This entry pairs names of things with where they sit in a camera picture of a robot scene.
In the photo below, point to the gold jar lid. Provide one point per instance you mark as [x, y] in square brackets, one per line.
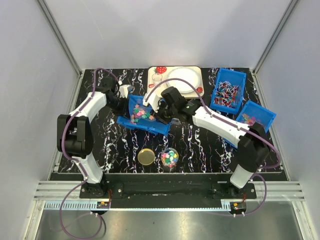
[146, 156]

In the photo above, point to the blue bin of gummy candies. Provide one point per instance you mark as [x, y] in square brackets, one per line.
[252, 113]

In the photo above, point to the clear drinking glass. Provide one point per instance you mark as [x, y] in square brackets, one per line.
[156, 78]

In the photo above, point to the clear plastic scoop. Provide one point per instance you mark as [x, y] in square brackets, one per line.
[175, 121]

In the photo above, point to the aluminium front rail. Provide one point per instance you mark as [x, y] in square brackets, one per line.
[58, 196]

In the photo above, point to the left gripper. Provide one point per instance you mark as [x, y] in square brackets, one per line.
[124, 111]

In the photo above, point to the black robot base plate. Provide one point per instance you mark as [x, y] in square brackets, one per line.
[214, 185]

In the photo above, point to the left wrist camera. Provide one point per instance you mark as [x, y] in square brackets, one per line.
[124, 90]

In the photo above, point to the right aluminium corner post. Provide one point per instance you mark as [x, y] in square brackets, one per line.
[276, 34]

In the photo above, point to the clear plastic jar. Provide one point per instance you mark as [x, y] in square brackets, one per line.
[167, 169]

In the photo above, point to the strawberry pattern tray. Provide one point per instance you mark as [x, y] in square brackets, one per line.
[164, 70]

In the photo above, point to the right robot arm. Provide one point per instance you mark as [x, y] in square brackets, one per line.
[249, 140]

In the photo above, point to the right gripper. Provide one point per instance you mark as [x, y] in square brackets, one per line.
[161, 103]

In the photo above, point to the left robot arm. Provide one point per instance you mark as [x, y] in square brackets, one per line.
[74, 133]

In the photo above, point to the scooped star candies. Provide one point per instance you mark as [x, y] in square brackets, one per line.
[169, 158]

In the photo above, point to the blue bin of star candies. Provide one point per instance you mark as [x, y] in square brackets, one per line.
[141, 118]

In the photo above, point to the blue bin of lollipops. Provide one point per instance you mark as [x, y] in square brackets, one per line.
[227, 96]

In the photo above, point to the aluminium corner post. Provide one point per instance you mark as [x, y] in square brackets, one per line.
[276, 34]
[58, 34]

